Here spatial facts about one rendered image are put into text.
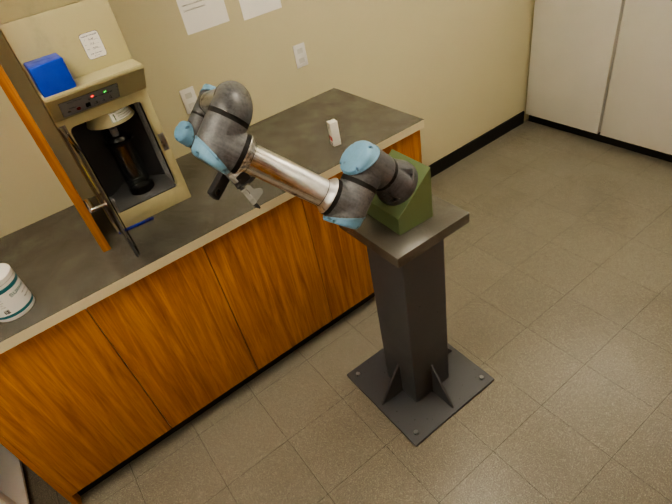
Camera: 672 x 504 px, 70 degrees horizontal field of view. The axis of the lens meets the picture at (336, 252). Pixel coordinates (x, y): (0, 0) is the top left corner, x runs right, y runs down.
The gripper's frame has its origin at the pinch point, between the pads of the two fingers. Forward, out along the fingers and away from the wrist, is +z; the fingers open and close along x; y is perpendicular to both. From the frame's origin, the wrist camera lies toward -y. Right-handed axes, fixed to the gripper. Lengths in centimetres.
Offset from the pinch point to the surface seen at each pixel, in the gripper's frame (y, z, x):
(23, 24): -18, -59, -55
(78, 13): -3, -60, -48
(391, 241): 26.3, 33.9, 22.5
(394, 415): -13, 52, 105
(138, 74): -1, -48, -28
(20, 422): -112, -7, 20
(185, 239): -27.7, -19.3, 14.7
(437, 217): 44, 35, 29
